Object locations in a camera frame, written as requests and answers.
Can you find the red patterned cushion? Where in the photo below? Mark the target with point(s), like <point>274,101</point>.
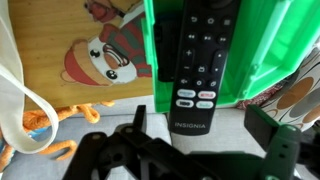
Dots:
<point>263,96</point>

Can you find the snowman with scarf sticker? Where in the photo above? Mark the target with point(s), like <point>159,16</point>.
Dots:
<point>100,63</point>

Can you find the oval patterned pillow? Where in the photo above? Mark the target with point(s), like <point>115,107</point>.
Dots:
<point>300,100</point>

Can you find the partly seen cartoon sticker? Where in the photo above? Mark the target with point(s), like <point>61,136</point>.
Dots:
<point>106,8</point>

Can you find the light gray sectional sofa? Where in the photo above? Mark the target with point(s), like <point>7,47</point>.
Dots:
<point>213,143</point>

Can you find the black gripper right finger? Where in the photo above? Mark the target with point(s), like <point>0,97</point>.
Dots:
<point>281,150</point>

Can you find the black rectangular device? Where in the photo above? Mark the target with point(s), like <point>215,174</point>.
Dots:
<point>165,46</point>

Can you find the green plastic storage box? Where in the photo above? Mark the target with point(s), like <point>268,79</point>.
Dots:
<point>263,50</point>

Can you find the light wooden coffee table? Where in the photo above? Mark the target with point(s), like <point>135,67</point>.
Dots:
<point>43,40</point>

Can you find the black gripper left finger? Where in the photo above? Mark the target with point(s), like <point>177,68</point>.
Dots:
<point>100,150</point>

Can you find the black Insignia remote controller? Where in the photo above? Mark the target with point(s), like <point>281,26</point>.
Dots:
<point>196,66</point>

